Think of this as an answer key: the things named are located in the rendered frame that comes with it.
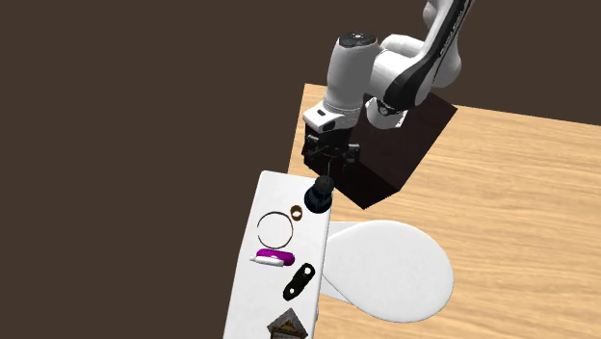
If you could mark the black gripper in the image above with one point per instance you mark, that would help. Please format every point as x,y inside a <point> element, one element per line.
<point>335,140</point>

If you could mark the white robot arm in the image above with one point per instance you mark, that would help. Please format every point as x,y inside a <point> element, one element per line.
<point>350,70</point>

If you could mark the dark blue round bottle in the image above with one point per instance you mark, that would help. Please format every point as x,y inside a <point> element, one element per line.
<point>319,196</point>

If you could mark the dark robot stand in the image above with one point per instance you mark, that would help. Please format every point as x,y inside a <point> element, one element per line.
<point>394,155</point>

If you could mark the purple and white tube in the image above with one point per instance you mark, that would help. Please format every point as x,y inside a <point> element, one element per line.
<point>281,257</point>

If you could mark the white toilet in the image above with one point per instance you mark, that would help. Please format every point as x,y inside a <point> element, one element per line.
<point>389,267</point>

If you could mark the brown house-shaped figure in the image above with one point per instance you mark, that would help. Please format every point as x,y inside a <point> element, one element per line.
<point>287,326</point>

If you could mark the black flat bracket with holes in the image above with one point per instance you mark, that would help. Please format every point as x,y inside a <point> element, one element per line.
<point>296,284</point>

